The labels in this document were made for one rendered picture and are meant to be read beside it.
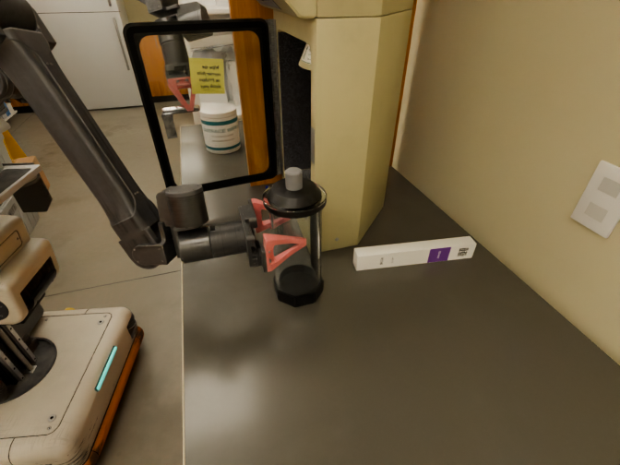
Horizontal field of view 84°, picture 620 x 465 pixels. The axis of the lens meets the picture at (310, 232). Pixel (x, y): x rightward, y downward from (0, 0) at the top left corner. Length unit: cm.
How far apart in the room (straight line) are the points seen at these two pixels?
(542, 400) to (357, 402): 28
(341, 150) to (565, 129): 41
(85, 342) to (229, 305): 107
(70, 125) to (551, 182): 83
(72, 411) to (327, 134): 127
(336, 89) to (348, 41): 8
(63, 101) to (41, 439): 116
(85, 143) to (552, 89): 80
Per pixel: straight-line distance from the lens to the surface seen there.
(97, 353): 165
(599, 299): 82
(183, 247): 59
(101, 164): 61
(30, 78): 65
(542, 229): 85
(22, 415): 162
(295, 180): 56
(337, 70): 65
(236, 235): 58
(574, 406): 70
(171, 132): 90
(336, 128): 67
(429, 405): 61
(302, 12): 62
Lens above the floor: 146
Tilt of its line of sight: 36 degrees down
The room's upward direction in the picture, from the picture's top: straight up
